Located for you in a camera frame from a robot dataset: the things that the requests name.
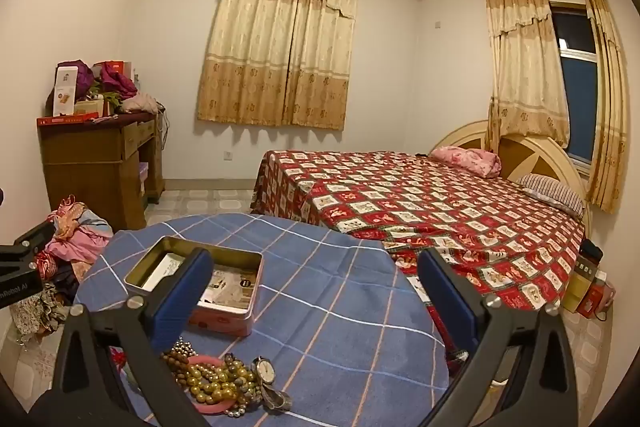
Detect blue plaid tablecloth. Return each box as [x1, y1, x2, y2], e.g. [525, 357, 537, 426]
[74, 213, 451, 427]

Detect pale pink cloth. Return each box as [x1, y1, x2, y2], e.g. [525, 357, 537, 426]
[121, 92, 160, 116]

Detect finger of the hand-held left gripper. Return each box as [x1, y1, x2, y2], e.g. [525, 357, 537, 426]
[0, 221, 57, 258]

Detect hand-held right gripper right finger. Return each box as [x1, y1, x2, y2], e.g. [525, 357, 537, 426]
[416, 248, 608, 427]

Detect brown wooden bead bracelet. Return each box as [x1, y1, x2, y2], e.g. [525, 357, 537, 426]
[161, 349, 192, 379]

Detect large gold pearl bracelet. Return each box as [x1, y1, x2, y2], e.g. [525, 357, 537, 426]
[185, 364, 251, 403]

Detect silver wristwatch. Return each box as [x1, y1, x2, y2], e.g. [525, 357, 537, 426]
[251, 355, 294, 411]

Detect tall white printed box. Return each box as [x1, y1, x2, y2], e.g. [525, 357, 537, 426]
[52, 66, 80, 118]

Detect dark cables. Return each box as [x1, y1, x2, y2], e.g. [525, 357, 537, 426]
[156, 103, 169, 148]

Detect wide beige patterned curtain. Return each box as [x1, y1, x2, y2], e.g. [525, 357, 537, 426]
[196, 0, 360, 131]

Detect olive yellow box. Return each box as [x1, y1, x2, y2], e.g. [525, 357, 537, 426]
[562, 257, 599, 314]

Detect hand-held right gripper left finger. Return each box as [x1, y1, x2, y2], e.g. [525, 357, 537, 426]
[30, 247, 216, 427]

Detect printed paper lining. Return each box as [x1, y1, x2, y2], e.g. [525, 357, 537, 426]
[150, 252, 258, 309]

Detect pink rectangular tin box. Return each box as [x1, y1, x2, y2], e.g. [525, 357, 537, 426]
[123, 236, 264, 338]

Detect magenta cloth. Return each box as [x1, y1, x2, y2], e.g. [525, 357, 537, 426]
[99, 66, 139, 100]

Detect purple cloth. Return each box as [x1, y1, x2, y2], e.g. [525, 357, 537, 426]
[74, 59, 97, 102]

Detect small gold bead necklace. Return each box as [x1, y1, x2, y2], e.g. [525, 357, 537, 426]
[222, 353, 262, 419]

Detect pile of colourful clothes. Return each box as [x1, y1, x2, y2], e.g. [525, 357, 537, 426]
[10, 194, 115, 334]

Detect orange red box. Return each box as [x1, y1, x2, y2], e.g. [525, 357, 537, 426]
[92, 61, 134, 80]

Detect narrow beige patterned curtain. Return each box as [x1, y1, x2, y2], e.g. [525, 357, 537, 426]
[582, 0, 630, 214]
[484, 0, 571, 150]

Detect red patchwork bedspread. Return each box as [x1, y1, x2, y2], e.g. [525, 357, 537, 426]
[250, 149, 586, 314]

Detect cream wooden headboard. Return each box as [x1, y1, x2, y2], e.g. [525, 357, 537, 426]
[430, 119, 593, 228]

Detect brown wooden desk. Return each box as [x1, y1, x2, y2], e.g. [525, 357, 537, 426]
[37, 111, 166, 231]

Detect red bag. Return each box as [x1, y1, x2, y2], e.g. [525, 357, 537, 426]
[581, 277, 614, 322]

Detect cream box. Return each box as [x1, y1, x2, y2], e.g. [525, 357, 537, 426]
[73, 99, 109, 116]

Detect pink floral pillow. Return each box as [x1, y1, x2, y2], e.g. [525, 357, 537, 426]
[431, 146, 502, 179]

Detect window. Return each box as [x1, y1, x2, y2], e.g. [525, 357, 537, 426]
[549, 0, 599, 166]

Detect striped pillow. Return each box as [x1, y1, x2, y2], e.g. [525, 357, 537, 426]
[515, 173, 586, 219]

